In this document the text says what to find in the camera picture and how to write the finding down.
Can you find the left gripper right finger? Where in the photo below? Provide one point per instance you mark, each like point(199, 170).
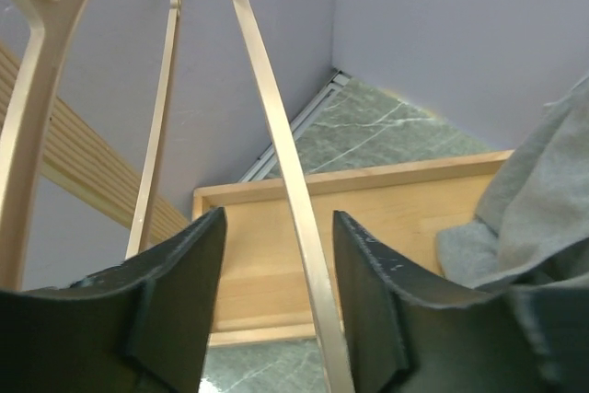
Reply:
point(410, 330)

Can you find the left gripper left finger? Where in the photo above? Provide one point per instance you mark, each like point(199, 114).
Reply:
point(140, 326)

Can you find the grey tank top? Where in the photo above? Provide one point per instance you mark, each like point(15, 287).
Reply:
point(531, 223)

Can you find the left wooden clothes rack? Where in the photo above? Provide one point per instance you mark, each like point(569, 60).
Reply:
point(262, 294)

